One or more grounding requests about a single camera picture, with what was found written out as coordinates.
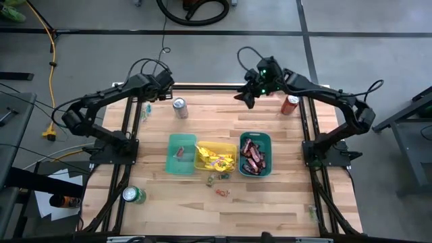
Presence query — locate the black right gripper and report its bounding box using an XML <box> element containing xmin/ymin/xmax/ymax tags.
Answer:
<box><xmin>233</xmin><ymin>57</ymin><xmax>283</xmax><ymax>110</ymax></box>

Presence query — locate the silver soda can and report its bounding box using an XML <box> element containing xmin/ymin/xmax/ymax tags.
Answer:
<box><xmin>172</xmin><ymin>97</ymin><xmax>190</xmax><ymax>120</ymax></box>

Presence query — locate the red soda can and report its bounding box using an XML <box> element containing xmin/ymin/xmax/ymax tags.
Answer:
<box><xmin>280</xmin><ymin>94</ymin><xmax>300</xmax><ymax>116</ymax></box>

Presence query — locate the dark green plastic bin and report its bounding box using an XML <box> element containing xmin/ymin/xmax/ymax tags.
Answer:
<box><xmin>238</xmin><ymin>131</ymin><xmax>273</xmax><ymax>178</ymax></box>

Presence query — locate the yellow translucent bin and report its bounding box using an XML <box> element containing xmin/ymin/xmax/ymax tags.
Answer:
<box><xmin>194</xmin><ymin>140</ymin><xmax>238</xmax><ymax>173</ymax></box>

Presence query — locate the light teal translucent bin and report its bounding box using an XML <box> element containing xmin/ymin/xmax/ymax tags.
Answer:
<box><xmin>164</xmin><ymin>133</ymin><xmax>198</xmax><ymax>176</ymax></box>

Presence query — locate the green soda can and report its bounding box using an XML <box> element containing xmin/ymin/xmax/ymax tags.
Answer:
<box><xmin>121</xmin><ymin>185</ymin><xmax>147</xmax><ymax>205</ymax></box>

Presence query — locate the orange black bottle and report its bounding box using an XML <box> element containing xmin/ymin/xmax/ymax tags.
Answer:
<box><xmin>49</xmin><ymin>194</ymin><xmax>82</xmax><ymax>209</ymax></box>

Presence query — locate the short black floor bar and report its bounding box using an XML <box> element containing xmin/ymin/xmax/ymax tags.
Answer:
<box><xmin>0</xmin><ymin>72</ymin><xmax>35</xmax><ymax>82</ymax></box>

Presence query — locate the long black beam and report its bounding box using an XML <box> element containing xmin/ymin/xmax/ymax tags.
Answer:
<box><xmin>0</xmin><ymin>167</ymin><xmax>84</xmax><ymax>198</ymax></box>

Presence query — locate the grey side table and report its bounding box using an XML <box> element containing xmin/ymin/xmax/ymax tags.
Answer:
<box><xmin>0</xmin><ymin>92</ymin><xmax>37</xmax><ymax>190</ymax></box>

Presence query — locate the grey hand tool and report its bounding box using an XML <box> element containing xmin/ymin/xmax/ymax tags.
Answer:
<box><xmin>0</xmin><ymin>107</ymin><xmax>20</xmax><ymax>128</ymax></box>

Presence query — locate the white paper sheet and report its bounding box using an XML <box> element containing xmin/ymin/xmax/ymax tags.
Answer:
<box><xmin>33</xmin><ymin>168</ymin><xmax>84</xmax><ymax>222</ymax></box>

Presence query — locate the neon green shoe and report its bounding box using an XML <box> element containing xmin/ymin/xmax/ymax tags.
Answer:
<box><xmin>0</xmin><ymin>0</ymin><xmax>27</xmax><ymax>24</ymax></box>

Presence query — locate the black metal stand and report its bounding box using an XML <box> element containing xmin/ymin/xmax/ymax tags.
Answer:
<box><xmin>371</xmin><ymin>86</ymin><xmax>432</xmax><ymax>198</ymax></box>

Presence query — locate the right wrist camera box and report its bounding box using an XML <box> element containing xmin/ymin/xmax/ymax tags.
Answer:
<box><xmin>244</xmin><ymin>69</ymin><xmax>261</xmax><ymax>84</ymax></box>

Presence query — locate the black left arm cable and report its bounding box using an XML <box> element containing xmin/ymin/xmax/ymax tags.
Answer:
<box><xmin>123</xmin><ymin>57</ymin><xmax>172</xmax><ymax>87</ymax></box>

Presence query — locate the black metal table frame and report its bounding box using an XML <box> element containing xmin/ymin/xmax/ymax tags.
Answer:
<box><xmin>76</xmin><ymin>82</ymin><xmax>362</xmax><ymax>237</ymax></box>

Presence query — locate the thin black floor cable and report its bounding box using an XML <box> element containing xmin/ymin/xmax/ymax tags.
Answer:
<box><xmin>150</xmin><ymin>0</ymin><xmax>171</xmax><ymax>74</ymax></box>

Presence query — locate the black vacuum hose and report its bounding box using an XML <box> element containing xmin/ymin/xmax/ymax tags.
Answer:
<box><xmin>155</xmin><ymin>0</ymin><xmax>231</xmax><ymax>27</ymax></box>

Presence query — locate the white floor cable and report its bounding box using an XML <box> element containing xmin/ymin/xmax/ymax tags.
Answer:
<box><xmin>22</xmin><ymin>141</ymin><xmax>96</xmax><ymax>170</ymax></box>

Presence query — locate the yellow extension cable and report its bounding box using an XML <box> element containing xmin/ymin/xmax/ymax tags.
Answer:
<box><xmin>26</xmin><ymin>0</ymin><xmax>58</xmax><ymax>142</ymax></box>

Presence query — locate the silver frame bracket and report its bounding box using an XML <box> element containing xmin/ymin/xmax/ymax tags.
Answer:
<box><xmin>294</xmin><ymin>237</ymin><xmax>334</xmax><ymax>243</ymax></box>
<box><xmin>107</xmin><ymin>236</ymin><xmax>146</xmax><ymax>243</ymax></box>

